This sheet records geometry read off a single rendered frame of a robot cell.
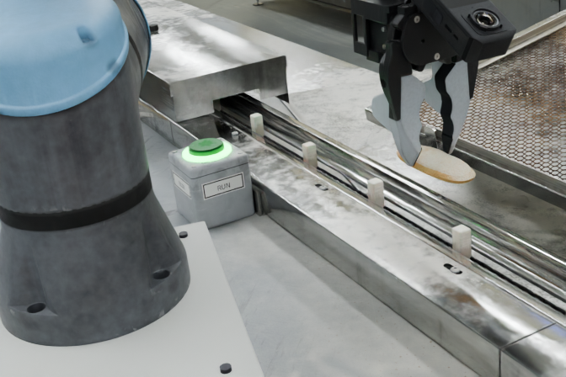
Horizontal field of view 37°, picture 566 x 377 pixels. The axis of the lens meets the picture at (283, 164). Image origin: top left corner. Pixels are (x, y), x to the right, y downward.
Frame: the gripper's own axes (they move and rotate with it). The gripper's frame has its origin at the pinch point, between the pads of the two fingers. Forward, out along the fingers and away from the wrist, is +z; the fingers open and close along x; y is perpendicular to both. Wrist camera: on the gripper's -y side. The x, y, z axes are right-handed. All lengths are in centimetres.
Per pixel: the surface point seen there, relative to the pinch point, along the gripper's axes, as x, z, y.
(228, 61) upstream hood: -1.3, 1.7, 48.6
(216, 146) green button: 12.5, 3.1, 22.6
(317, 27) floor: -204, 93, 382
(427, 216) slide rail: -1.3, 8.7, 3.1
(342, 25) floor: -217, 93, 373
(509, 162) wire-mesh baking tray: -9.3, 4.1, 0.2
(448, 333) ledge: 9.0, 9.5, -13.1
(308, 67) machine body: -25, 12, 68
